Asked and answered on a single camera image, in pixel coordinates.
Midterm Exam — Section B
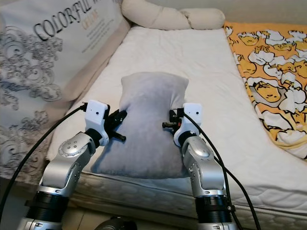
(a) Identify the long beige bolster pillow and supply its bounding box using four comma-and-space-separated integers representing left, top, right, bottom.
121, 0, 226, 31

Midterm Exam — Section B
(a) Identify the grey printed headboard cushion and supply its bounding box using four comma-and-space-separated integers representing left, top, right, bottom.
0, 0, 131, 188

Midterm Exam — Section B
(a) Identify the grey velvet pillow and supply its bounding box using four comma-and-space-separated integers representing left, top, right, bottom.
90, 71, 195, 180

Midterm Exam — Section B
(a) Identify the grey robot leg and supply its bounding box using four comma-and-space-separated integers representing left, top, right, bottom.
93, 217, 138, 230

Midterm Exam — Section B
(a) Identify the yellow cartoon egg blanket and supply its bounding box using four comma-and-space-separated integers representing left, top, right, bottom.
224, 21, 307, 161

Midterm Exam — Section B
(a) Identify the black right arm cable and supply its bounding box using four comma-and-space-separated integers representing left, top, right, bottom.
181, 112, 262, 230

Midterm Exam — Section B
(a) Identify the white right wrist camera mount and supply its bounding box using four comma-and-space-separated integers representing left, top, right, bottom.
174, 103, 203, 145

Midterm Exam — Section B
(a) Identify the white quilted mattress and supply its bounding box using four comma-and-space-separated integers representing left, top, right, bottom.
46, 26, 307, 227

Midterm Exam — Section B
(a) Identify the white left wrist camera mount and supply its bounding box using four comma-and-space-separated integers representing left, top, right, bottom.
84, 100, 110, 136

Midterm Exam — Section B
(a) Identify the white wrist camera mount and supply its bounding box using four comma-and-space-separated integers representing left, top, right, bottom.
174, 103, 203, 145
84, 100, 110, 136

